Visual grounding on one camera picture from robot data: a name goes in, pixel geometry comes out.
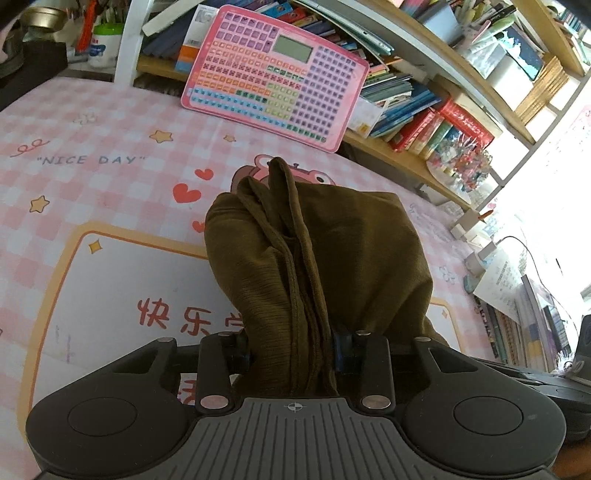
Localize stack of books on shelf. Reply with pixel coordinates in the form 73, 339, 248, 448
142, 0, 495, 158

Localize white pen holder cup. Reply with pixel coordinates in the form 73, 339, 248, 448
88, 23, 124, 69

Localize black side table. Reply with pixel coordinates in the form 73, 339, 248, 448
1, 41, 68, 110

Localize red books row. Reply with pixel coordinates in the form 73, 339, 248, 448
388, 99, 499, 160

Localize wooden bookshelf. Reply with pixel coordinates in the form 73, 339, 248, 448
135, 0, 588, 211

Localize pink checkered table mat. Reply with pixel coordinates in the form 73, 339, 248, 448
1, 77, 492, 479

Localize pink keyboard learning toy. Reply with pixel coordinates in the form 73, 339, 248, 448
180, 5, 370, 152

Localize white shelf post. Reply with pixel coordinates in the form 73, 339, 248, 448
113, 0, 154, 86

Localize metal bowl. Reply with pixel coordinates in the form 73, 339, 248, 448
20, 6, 67, 32

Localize olive brown corduroy garment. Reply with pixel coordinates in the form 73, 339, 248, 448
204, 157, 437, 398

